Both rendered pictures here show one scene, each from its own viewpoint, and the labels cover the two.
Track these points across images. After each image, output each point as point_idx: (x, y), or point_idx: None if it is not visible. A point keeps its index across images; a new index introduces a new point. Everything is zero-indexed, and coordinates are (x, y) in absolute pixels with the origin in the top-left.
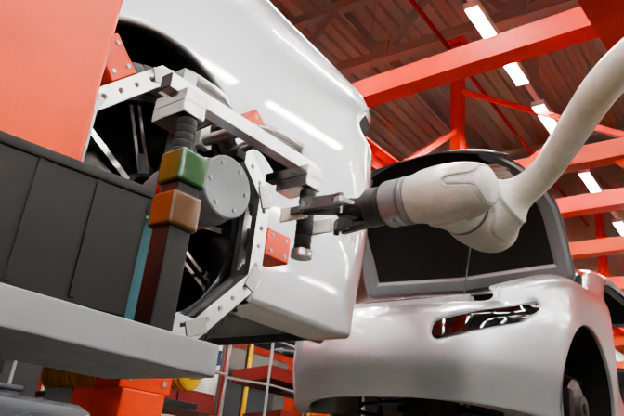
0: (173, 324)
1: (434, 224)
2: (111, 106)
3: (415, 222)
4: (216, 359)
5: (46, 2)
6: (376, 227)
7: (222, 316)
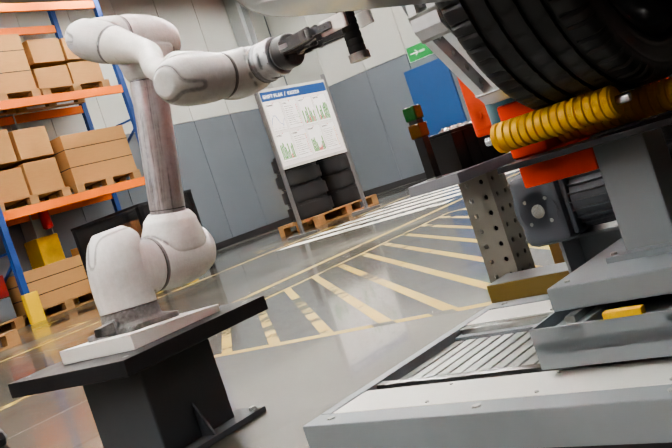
0: (425, 173)
1: (255, 91)
2: None
3: (267, 83)
4: (409, 192)
5: None
6: (283, 53)
7: (459, 77)
